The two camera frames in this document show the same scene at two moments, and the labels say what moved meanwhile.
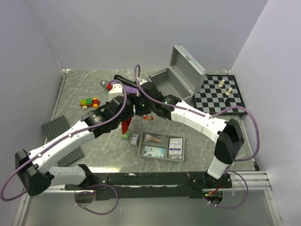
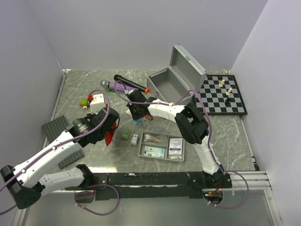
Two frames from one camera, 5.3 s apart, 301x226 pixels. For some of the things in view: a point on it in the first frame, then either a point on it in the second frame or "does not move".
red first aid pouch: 125,125 to 109,135
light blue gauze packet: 154,152 does not move
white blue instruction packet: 175,149 does not move
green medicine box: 126,135 does not move
